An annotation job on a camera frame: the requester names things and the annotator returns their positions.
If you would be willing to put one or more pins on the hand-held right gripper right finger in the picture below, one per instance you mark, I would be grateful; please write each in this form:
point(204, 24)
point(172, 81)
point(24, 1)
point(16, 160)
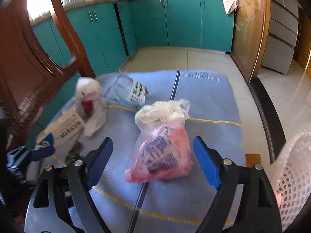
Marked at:
point(206, 162)

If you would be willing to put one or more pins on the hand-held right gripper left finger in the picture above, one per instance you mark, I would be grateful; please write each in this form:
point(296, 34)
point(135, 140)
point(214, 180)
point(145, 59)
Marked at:
point(99, 161)

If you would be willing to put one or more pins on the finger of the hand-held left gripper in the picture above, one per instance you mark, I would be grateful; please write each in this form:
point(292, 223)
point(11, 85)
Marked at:
point(42, 154)
point(50, 138)

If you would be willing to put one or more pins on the small cardboard box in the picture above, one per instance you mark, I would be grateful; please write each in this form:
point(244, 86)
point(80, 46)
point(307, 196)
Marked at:
point(65, 126)

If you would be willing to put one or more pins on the dark green foil wrapper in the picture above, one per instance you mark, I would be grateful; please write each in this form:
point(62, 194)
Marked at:
point(74, 154)

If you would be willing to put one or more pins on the pink and white plastic bag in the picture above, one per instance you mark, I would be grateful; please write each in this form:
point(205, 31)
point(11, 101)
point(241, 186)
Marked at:
point(160, 150)

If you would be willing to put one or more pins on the white plastic bag red contents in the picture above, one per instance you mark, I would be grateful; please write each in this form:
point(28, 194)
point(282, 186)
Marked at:
point(93, 97)

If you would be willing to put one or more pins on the clear printed plastic wrapper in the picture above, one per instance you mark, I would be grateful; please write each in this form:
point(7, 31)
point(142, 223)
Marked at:
point(121, 89)

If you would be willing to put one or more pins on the white lattice waste basket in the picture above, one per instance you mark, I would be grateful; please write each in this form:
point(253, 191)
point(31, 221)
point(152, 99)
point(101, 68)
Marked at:
point(294, 187)

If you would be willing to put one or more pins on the wooden stool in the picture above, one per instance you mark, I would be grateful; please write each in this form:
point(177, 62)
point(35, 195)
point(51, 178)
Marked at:
point(253, 160)

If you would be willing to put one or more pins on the blue striped cushion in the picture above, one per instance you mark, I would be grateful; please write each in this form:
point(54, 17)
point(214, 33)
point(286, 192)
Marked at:
point(206, 106)

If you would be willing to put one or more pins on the carved wooden chair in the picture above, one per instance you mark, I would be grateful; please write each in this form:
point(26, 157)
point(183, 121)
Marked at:
point(24, 65)

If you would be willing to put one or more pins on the wooden framed glass door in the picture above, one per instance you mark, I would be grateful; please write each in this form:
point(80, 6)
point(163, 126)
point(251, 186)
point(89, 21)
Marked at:
point(252, 29)

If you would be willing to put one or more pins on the teal kitchen cabinets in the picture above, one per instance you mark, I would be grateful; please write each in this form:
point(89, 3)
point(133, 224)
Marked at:
point(182, 21)

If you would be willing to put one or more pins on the silver refrigerator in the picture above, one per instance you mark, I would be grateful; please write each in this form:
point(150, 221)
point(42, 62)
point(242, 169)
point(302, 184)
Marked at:
point(281, 34)

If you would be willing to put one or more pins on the brown wooden door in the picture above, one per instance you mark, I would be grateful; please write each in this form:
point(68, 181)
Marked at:
point(305, 41)

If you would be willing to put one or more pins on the pink towel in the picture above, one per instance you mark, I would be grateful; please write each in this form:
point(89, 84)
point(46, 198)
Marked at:
point(228, 0)

